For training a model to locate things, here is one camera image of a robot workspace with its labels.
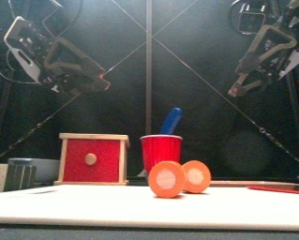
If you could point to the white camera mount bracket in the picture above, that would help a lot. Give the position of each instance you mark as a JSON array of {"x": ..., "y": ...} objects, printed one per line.
[
  {"x": 296, "y": 61},
  {"x": 21, "y": 56}
]

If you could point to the white right camera mount bracket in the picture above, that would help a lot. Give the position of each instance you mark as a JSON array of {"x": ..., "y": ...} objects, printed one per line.
[{"x": 296, "y": 61}]

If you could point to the dark green striped block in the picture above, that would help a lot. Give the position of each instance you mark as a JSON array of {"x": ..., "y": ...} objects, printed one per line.
[{"x": 21, "y": 177}]

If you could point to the thin vertical metal frame bar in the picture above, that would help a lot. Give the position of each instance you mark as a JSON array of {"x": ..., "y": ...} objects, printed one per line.
[{"x": 149, "y": 78}]

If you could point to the red plastic cup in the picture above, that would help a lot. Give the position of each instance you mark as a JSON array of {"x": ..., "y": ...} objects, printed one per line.
[{"x": 161, "y": 150}]

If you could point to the grey plastic box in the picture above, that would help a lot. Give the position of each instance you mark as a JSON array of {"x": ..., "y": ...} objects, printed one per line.
[{"x": 45, "y": 168}]

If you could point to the red flat board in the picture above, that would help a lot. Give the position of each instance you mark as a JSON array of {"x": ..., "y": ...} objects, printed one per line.
[{"x": 277, "y": 189}]

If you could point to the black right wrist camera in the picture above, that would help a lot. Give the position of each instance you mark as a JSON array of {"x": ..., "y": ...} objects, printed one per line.
[{"x": 252, "y": 22}]

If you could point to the wooden box with red drawer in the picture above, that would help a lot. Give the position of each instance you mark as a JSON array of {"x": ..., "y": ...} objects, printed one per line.
[{"x": 93, "y": 159}]

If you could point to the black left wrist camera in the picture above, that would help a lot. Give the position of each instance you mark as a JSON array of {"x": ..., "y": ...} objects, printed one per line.
[{"x": 58, "y": 18}]

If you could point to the orange toy carrot bottom piece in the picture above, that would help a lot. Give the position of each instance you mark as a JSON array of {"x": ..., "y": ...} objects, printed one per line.
[{"x": 168, "y": 179}]

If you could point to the toy carrot top with green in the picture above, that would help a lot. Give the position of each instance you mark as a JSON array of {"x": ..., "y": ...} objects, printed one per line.
[{"x": 197, "y": 176}]

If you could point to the white left camera mount bracket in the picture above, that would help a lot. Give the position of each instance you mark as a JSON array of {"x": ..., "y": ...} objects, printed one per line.
[{"x": 21, "y": 56}]

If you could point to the blue marker pen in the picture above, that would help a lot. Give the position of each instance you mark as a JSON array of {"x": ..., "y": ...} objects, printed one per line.
[{"x": 172, "y": 120}]

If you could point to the white cutting board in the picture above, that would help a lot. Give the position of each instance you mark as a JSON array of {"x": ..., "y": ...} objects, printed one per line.
[{"x": 93, "y": 206}]

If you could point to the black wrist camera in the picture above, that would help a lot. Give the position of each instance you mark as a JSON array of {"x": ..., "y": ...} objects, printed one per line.
[
  {"x": 252, "y": 22},
  {"x": 58, "y": 18}
]

